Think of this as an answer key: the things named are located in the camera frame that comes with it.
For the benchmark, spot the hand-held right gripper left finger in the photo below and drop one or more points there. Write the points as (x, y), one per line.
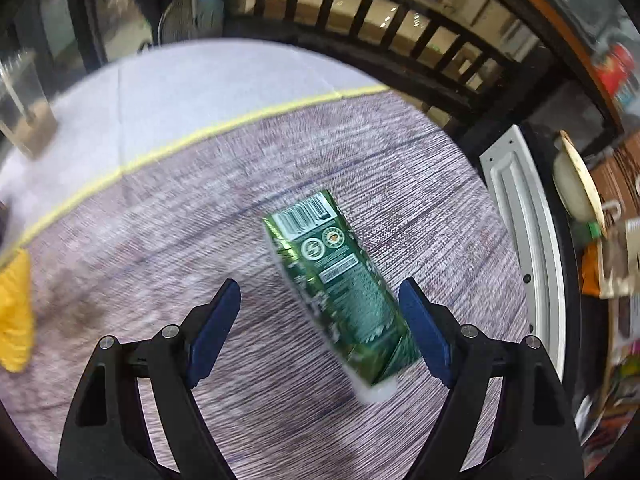
(212, 330)

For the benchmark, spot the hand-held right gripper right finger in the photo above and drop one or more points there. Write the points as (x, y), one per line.
(425, 330)

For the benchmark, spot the green drink carton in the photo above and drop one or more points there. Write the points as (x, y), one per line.
(340, 290)

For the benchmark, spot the white drawer front with screws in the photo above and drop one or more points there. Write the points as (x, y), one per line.
(525, 230)

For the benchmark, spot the orange snack packet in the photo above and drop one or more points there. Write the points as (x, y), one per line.
(592, 270)

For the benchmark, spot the yellow textured cloth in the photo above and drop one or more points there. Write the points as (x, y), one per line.
(15, 315)

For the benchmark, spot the cream bowl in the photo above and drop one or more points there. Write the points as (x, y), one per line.
(575, 185)

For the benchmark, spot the lavender sheet yellow trim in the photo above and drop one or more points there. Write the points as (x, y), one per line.
(175, 90)

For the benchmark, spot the clear plastic iced-coffee cup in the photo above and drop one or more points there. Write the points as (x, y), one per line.
(25, 105)

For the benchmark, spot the black wooden railing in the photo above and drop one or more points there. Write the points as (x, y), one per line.
(400, 25)

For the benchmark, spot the red can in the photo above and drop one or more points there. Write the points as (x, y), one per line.
(615, 77)

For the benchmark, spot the wooden wall shelf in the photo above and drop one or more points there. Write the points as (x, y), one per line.
(575, 40)

